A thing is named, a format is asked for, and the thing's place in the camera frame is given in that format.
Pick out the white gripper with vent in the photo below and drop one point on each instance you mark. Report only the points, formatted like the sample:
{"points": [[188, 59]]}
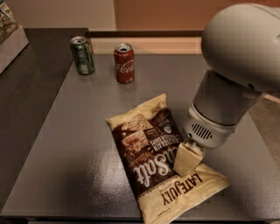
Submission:
{"points": [[207, 130]]}

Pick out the brown Late July chip bag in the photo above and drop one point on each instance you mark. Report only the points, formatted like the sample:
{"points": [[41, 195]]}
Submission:
{"points": [[147, 139]]}

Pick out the snack bag in box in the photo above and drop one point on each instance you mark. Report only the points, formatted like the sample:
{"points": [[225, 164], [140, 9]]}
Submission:
{"points": [[8, 23]]}

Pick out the red Coca-Cola can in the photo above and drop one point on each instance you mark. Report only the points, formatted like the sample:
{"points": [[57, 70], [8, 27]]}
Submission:
{"points": [[124, 63]]}

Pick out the green soda can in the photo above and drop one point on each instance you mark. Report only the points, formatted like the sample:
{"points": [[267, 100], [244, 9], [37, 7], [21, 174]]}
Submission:
{"points": [[82, 55]]}

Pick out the white box at left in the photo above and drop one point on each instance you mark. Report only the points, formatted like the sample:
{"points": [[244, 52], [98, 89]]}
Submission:
{"points": [[12, 47]]}

